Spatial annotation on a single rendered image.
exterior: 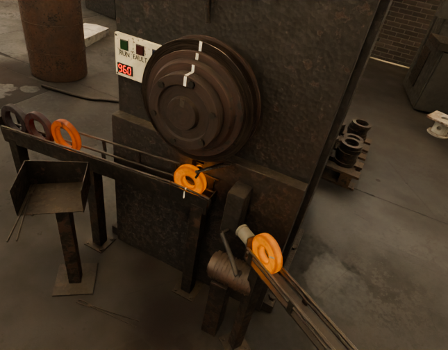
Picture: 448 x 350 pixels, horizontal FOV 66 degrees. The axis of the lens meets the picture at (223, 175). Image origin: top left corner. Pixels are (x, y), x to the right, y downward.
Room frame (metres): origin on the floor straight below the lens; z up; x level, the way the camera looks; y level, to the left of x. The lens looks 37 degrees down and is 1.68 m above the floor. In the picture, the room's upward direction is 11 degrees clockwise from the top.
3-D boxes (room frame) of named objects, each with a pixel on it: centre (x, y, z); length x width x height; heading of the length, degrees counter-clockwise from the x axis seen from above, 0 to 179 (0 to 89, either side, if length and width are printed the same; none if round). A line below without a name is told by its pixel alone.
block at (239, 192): (1.12, -0.08, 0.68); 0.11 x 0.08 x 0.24; 161
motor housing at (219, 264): (0.95, -0.12, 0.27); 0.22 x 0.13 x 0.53; 71
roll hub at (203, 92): (1.09, 0.18, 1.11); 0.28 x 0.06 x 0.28; 71
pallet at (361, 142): (2.97, -0.69, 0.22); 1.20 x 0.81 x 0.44; 69
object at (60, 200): (1.07, 0.71, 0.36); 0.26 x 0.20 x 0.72; 106
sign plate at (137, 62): (1.40, 0.43, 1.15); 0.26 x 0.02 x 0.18; 71
